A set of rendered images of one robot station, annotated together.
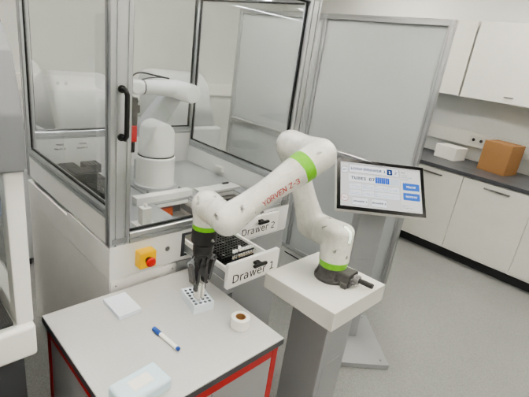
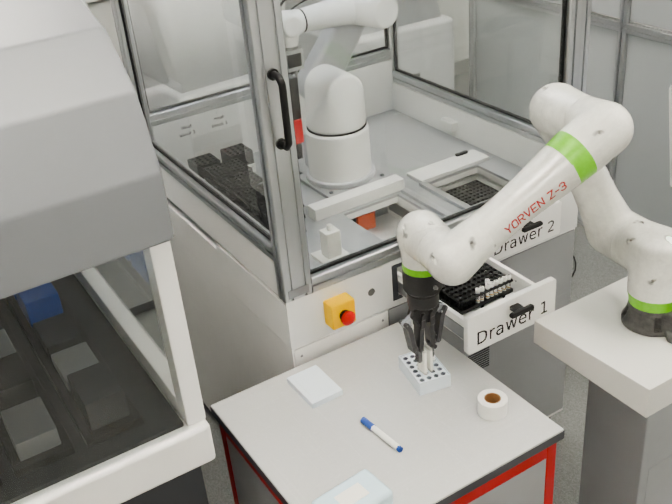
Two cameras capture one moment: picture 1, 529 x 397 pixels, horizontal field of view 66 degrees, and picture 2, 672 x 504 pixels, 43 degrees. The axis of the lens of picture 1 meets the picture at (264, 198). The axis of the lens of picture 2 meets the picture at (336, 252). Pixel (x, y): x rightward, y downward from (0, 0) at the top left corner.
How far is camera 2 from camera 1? 0.55 m
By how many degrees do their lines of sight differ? 19
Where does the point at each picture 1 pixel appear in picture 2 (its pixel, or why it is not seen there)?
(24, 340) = (200, 444)
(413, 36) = not seen: outside the picture
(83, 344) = (271, 445)
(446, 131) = not seen: outside the picture
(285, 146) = (543, 116)
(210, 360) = (448, 465)
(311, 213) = (607, 216)
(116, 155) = (278, 170)
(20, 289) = (186, 381)
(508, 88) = not seen: outside the picture
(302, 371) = (615, 475)
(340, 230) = (658, 246)
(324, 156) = (608, 136)
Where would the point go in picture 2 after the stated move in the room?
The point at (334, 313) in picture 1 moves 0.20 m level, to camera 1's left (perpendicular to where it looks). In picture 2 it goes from (649, 388) to (558, 378)
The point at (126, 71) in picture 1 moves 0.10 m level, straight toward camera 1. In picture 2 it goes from (275, 46) to (276, 60)
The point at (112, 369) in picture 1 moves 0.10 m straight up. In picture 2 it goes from (312, 479) to (308, 445)
